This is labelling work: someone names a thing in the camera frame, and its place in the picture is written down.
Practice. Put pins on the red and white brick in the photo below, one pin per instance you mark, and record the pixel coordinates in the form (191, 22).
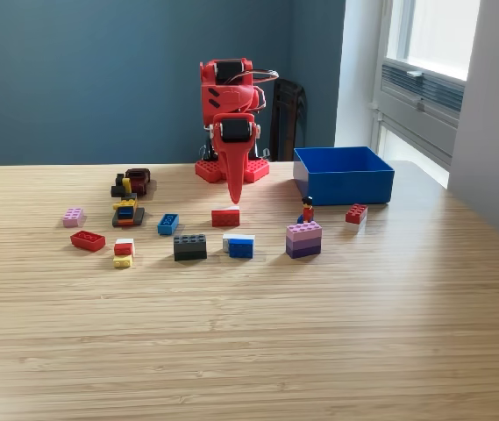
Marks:
(225, 218)

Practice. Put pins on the red lego toy figure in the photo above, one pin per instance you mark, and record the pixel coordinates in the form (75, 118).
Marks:
(308, 212)

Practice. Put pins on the blue plastic bin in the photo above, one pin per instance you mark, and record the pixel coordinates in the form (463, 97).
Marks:
(345, 188)

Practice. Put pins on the pink purple brick stack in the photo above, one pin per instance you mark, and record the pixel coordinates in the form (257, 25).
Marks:
(304, 241)

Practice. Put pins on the pink lego brick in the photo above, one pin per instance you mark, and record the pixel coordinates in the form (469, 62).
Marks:
(73, 218)

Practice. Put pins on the red brick on white brick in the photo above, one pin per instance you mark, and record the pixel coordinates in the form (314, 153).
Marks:
(356, 214)

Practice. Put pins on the red lego brick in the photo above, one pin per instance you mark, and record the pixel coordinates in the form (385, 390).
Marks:
(87, 240)

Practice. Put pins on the white red yellow brick stack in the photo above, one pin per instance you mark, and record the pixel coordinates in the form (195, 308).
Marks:
(123, 250)

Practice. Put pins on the grey window vent grille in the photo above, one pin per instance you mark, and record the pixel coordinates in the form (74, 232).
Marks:
(442, 90)

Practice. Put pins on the dark red toy car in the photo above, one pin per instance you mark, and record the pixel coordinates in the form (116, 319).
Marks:
(138, 180)

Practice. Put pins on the yellow black toy digger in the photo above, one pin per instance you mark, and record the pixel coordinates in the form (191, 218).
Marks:
(128, 215)

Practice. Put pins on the black lego brick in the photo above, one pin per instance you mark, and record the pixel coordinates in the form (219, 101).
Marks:
(190, 247)

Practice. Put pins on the white window frame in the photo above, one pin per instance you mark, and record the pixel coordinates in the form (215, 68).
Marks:
(442, 35)

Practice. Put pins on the light blue lego brick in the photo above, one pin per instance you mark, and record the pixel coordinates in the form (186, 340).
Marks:
(168, 224)

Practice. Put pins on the blue and white brick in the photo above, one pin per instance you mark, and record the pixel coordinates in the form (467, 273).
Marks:
(240, 249)

